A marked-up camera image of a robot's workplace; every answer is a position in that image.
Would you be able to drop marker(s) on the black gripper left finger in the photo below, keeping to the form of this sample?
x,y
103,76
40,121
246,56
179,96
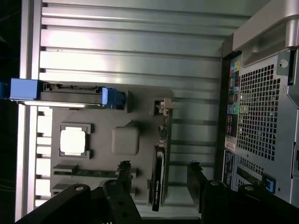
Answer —
x,y
116,200

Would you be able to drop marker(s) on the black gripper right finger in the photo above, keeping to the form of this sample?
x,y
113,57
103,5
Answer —
x,y
210,205

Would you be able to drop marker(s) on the green RAM stick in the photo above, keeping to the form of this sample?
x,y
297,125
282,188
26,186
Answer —
x,y
93,173

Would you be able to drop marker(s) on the blue case latch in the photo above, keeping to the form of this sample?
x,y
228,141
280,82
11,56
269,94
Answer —
x,y
269,184

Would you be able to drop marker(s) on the silver CPU chip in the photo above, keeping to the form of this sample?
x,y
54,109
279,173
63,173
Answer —
x,y
73,141

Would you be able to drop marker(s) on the grey plastic parts rack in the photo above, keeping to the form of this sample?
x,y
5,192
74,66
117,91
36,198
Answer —
x,y
102,116

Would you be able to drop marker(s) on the open grey PC case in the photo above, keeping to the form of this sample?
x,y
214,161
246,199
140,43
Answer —
x,y
261,112

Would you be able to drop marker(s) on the hard disk in blue carrier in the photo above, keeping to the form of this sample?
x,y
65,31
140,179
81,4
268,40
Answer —
x,y
70,95

